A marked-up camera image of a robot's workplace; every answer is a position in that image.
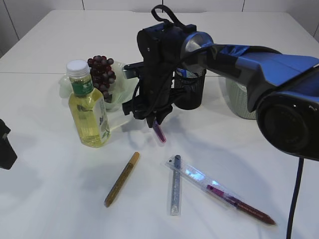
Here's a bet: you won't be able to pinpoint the green woven plastic basket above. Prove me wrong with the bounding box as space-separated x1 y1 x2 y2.
225 78 256 120

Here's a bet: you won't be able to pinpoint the gold glitter pen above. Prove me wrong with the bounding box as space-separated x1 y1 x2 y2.
104 152 140 208

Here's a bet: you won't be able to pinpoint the clear plastic ruler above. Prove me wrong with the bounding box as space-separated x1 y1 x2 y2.
165 155 241 208

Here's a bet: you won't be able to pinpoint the green wavy glass plate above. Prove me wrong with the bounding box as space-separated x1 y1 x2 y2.
58 61 139 111

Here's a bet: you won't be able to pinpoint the black mesh pen holder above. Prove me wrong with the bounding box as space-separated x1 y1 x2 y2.
174 69 206 110

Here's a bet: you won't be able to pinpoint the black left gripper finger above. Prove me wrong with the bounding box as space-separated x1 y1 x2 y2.
0 120 17 170

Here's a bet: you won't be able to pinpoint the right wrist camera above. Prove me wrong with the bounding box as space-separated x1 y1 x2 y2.
122 62 144 79

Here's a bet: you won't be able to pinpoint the purple plastic grape bunch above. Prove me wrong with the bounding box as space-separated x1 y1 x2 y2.
87 55 117 103

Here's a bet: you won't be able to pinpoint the yellow tea bottle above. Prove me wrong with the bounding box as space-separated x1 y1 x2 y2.
66 60 111 148

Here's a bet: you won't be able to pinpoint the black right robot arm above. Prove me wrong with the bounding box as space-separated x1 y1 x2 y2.
122 4 319 160

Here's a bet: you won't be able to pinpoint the blue scissors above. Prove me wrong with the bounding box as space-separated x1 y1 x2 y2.
175 68 193 78

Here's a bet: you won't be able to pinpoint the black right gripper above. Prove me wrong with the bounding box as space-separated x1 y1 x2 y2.
122 74 174 128

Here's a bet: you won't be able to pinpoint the pink scissors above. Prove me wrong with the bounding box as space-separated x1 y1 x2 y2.
152 120 166 143

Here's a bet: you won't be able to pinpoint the blue glitter pen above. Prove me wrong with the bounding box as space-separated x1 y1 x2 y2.
170 155 181 216

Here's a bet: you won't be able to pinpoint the red glitter pen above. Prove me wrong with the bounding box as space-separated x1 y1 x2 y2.
206 184 276 226

